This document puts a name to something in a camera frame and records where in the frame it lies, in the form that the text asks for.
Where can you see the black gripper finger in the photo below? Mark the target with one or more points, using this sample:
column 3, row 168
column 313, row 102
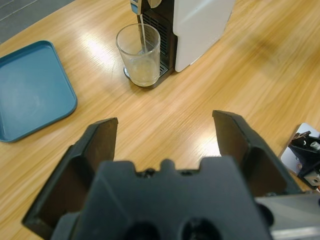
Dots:
column 75, row 175
column 260, row 165

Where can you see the clear glass cup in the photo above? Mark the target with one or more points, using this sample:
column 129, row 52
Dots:
column 140, row 67

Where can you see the white capsule coffee machine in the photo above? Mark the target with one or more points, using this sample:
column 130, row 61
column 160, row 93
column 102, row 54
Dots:
column 200, row 30

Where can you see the teal plastic tray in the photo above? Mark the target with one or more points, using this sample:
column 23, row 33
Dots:
column 32, row 92

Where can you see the white block with dark post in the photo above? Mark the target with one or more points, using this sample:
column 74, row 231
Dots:
column 305, row 152

